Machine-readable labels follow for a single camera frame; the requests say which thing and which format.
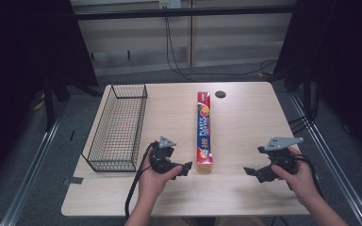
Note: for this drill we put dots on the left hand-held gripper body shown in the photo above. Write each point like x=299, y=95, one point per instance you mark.
x=161, y=155

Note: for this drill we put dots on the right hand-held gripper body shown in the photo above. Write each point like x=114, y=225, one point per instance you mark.
x=281, y=155

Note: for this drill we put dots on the person's left hand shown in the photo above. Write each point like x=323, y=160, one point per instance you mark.
x=152, y=183

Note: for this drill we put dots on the person's right hand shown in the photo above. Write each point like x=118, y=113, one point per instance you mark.
x=298, y=185

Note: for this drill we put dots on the red plastic wrap box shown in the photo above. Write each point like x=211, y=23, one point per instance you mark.
x=204, y=132

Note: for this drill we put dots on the grey tape piece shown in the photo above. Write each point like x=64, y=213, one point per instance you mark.
x=74, y=180

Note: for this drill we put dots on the dark curtain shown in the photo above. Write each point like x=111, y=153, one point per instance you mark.
x=28, y=47
x=339, y=62

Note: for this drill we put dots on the black stand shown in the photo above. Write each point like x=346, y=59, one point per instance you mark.
x=49, y=103

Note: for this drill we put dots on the black horizontal bar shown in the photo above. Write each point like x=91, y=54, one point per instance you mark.
x=182, y=13

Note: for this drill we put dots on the white wall outlet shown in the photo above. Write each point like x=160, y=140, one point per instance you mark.
x=169, y=3

